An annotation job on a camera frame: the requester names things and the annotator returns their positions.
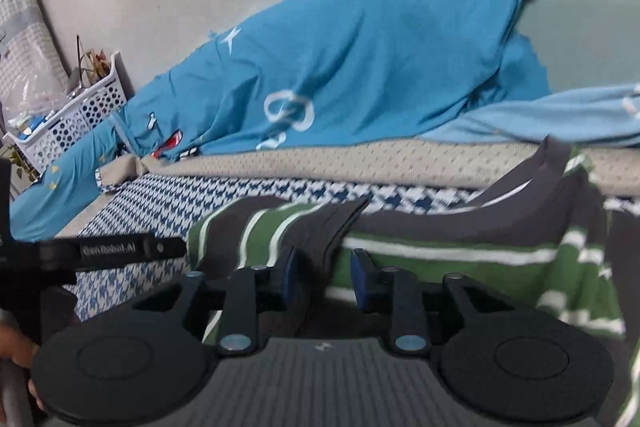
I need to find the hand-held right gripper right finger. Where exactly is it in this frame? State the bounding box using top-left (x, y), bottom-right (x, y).
top-left (350, 248), bottom-right (516, 355)

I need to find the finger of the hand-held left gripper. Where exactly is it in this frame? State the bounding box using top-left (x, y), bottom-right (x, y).
top-left (37, 234), bottom-right (187, 273)

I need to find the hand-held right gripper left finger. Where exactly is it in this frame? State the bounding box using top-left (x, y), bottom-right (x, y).
top-left (132, 247), bottom-right (301, 355)

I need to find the green grey striped t-shirt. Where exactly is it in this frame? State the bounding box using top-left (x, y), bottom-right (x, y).
top-left (187, 134), bottom-right (640, 427)

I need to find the person's left hand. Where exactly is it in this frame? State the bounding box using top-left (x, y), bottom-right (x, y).
top-left (0, 326), bottom-right (46, 410)

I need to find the green potted plant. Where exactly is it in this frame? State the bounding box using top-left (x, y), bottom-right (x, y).
top-left (0, 146), bottom-right (32, 182)

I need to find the white perforated plastic basket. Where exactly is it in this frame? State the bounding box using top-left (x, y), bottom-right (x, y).
top-left (5, 52), bottom-right (128, 168)

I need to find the clear plastic bag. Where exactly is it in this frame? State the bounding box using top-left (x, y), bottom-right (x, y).
top-left (0, 67), bottom-right (68, 130)

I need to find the brown paper bag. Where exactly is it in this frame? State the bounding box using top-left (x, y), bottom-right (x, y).
top-left (80, 49), bottom-right (113, 82)

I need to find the blue airplane print quilt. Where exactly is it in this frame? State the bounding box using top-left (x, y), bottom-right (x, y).
top-left (10, 0), bottom-right (553, 243)

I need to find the light blue cloth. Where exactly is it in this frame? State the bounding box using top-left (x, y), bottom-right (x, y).
top-left (422, 82), bottom-right (640, 148)

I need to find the grey white checked cloth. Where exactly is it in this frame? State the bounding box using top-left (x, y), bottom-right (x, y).
top-left (0, 0), bottom-right (68, 108)

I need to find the grey-green pillow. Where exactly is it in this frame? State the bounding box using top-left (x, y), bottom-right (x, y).
top-left (515, 0), bottom-right (640, 95)

